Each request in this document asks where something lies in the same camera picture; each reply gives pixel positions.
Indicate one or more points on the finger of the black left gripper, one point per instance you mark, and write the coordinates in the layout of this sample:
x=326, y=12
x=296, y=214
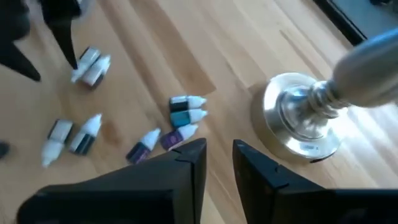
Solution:
x=12, y=53
x=60, y=28

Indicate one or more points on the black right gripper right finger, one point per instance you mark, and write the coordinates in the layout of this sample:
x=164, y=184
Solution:
x=280, y=199

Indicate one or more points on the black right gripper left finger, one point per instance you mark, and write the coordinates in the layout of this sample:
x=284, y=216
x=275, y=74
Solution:
x=140, y=193

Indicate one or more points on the small white-capped dropper bottle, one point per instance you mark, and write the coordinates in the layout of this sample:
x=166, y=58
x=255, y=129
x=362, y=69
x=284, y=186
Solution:
x=85, y=134
x=56, y=141
x=85, y=62
x=97, y=72

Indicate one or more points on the dark purple white-capped dropper bottle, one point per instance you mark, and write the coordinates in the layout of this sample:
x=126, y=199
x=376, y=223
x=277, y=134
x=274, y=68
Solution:
x=142, y=147

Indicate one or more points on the teal white-capped dropper bottle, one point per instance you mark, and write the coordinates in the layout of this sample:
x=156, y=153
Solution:
x=186, y=117

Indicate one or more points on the black white-capped dropper bottle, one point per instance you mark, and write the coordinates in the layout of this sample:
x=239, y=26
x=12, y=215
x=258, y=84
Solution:
x=186, y=103

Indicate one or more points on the black aluminium table frame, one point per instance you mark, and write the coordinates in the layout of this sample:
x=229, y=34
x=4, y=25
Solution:
x=342, y=21

